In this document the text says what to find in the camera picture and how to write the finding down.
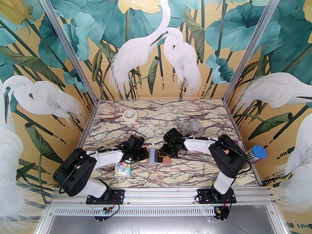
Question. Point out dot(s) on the pink card holder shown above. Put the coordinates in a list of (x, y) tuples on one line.
[(153, 156)]

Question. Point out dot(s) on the clear plastic card box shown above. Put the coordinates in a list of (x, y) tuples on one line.
[(191, 127)]

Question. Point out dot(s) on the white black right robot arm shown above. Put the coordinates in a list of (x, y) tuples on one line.
[(229, 155)]

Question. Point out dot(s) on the cartoon print tissue pack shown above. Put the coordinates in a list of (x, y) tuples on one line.
[(123, 170)]

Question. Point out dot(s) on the cream masking tape roll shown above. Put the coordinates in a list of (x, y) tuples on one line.
[(130, 121)]

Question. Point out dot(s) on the vented aluminium strip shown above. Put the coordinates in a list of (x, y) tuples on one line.
[(158, 211)]

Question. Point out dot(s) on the colourful marker pen box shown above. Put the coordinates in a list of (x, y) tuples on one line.
[(240, 145)]

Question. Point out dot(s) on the grey sheet metal panel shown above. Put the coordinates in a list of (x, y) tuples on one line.
[(158, 225)]

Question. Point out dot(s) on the blue lidded clear tube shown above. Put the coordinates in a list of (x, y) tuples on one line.
[(259, 152)]

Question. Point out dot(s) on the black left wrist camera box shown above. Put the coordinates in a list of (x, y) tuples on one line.
[(135, 141)]

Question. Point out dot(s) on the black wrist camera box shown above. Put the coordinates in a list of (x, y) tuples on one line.
[(135, 141), (172, 134)]

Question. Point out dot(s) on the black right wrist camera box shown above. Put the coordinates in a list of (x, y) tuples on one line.
[(172, 134)]

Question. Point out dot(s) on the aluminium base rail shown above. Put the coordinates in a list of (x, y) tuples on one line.
[(158, 196)]

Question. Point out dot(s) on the short aluminium table edge rail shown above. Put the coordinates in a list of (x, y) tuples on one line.
[(160, 100)]

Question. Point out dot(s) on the aluminium frame post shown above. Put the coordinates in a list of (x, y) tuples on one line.
[(67, 43), (252, 43)]

